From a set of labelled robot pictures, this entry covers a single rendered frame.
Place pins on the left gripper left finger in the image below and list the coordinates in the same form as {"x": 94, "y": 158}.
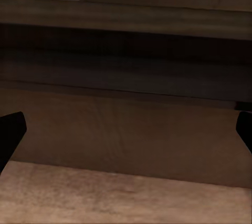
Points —
{"x": 12, "y": 129}

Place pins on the cabinet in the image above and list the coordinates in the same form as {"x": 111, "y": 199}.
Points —
{"x": 149, "y": 88}

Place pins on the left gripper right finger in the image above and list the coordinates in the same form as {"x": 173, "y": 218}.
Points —
{"x": 244, "y": 128}

